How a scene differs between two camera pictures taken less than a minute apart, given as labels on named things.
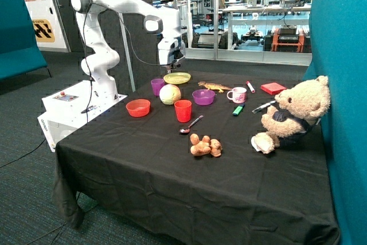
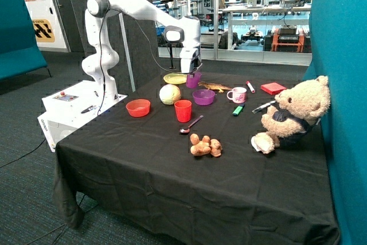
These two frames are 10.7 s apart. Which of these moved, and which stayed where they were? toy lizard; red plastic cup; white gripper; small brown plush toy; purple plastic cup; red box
Moved: purple plastic cup; white gripper
Stayed: small brown plush toy; red box; toy lizard; red plastic cup
